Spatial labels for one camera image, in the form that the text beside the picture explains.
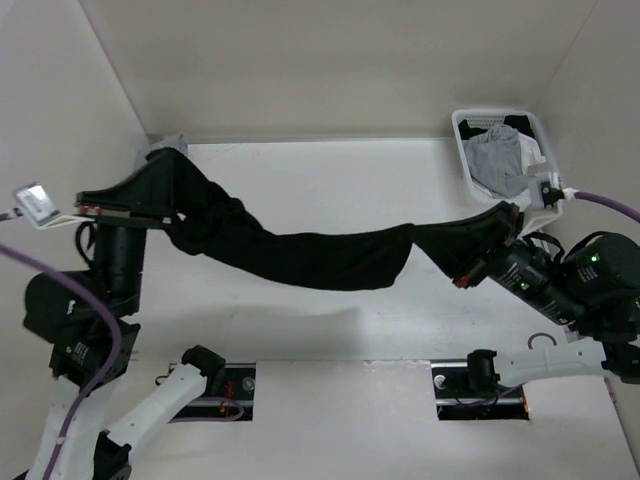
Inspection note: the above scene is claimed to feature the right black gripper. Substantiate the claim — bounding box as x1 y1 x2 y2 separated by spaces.
403 197 583 321

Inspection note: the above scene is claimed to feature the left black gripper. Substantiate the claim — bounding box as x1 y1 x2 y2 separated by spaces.
81 148 181 312

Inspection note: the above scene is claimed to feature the black tank top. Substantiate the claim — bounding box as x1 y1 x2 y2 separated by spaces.
167 149 501 294

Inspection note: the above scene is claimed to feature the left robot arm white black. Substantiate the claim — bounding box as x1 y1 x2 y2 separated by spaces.
1 148 226 479

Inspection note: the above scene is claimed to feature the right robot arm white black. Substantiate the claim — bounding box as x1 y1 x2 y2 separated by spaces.
412 202 639 396

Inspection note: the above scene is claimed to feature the folded grey tank top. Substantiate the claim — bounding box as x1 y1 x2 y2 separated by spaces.
134 133 189 170

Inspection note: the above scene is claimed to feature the grey tank top in basket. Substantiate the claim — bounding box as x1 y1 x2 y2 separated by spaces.
463 125 527 199

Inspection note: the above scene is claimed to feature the white tank top in basket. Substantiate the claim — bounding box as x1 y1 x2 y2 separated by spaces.
470 133 546 207

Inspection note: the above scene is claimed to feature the white plastic basket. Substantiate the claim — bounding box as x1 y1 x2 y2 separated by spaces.
451 107 561 207

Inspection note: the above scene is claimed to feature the black garment in basket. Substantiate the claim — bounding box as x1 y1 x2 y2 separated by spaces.
458 115 536 140

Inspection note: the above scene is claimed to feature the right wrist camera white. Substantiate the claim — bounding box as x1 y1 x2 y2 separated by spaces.
520 172 577 237

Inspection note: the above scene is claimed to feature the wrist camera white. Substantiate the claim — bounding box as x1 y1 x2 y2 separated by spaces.
12 183 93 230
520 172 577 237

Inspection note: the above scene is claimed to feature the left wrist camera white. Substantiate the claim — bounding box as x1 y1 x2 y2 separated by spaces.
12 183 93 230

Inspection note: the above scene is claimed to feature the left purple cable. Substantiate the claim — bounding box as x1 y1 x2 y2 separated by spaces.
0 212 246 480

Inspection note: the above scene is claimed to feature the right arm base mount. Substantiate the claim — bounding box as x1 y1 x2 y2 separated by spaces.
430 360 529 421

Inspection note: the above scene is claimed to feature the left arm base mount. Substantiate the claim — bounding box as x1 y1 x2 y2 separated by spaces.
171 363 256 423

